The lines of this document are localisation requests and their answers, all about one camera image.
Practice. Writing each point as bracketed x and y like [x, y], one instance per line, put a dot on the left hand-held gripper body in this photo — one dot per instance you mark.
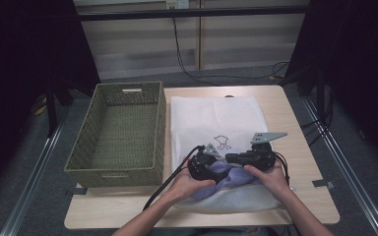
[201, 165]

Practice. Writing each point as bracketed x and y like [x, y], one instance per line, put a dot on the metal floor rail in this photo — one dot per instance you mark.
[351, 170]
[29, 187]

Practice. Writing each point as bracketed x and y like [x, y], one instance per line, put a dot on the green woven basket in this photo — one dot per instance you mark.
[124, 137]

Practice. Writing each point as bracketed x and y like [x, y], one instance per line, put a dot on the person's left hand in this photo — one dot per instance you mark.
[185, 187]

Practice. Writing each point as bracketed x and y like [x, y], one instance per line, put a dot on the white mesh laundry bag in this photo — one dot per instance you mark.
[210, 118]

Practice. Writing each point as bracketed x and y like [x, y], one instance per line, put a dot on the black metal stand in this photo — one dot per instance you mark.
[50, 111]

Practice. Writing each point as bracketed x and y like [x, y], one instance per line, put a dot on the dark curtain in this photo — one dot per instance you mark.
[361, 65]
[19, 65]

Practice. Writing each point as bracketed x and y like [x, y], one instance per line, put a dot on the black horizontal metal bar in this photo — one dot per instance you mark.
[193, 13]

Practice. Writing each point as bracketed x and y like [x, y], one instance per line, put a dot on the purple garment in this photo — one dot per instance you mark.
[233, 178]

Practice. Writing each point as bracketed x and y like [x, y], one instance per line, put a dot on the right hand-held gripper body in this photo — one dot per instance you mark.
[261, 157]

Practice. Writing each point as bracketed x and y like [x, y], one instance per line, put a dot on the person's right hand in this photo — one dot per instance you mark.
[272, 180]

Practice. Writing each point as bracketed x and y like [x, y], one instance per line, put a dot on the yellow floor object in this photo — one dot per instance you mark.
[40, 106]

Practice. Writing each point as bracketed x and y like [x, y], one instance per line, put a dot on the white wall outlet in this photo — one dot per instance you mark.
[177, 3]

